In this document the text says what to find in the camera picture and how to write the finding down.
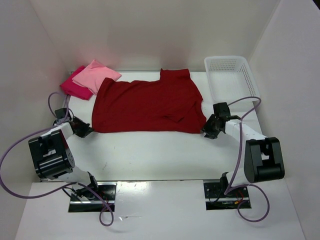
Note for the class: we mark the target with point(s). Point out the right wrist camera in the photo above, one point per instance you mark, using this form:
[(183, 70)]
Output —
[(221, 109)]

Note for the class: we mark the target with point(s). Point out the white plastic basket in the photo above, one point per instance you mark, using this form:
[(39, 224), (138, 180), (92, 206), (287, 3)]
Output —
[(230, 78)]

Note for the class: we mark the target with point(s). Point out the magenta t shirt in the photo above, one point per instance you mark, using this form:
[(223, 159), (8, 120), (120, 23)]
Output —
[(72, 89)]

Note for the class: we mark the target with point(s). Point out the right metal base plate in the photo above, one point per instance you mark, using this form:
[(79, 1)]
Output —
[(216, 200)]

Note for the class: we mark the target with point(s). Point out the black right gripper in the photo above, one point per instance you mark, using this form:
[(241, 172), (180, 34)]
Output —
[(212, 125)]

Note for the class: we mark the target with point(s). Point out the dark red t shirt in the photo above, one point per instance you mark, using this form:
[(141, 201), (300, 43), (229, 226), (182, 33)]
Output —
[(173, 103)]

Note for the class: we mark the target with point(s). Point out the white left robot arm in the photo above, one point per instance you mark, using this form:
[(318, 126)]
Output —
[(53, 160)]

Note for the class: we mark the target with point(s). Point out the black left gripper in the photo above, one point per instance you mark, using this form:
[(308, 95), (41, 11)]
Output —
[(81, 127)]

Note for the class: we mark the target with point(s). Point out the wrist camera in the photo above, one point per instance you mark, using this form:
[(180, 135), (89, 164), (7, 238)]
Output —
[(63, 115), (221, 109)]

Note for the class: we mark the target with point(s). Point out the light pink t shirt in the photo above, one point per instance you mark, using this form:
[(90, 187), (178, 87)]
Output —
[(93, 75)]

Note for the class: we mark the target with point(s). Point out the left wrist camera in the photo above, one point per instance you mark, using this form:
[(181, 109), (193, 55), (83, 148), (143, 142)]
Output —
[(63, 115)]

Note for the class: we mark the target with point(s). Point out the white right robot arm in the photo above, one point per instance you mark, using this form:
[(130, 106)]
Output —
[(259, 158)]

